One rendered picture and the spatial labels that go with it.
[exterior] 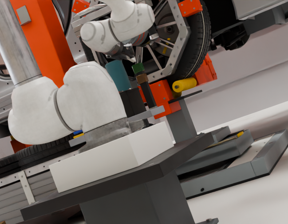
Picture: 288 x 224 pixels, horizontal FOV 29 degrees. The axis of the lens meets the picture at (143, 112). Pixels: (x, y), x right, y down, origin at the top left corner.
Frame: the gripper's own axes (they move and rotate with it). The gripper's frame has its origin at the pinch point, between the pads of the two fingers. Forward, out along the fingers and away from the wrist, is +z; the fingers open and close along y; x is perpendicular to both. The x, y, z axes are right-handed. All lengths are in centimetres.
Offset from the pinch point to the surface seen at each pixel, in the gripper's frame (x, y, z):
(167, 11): -46, -6, 72
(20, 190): 30, 99, 45
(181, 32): -12.2, -19.8, 26.2
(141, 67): 7.4, -4.2, -2.5
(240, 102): -69, 27, 446
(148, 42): -18.7, 0.8, 37.5
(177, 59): -2.0, -12.8, 30.5
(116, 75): -1.9, 15.9, 19.0
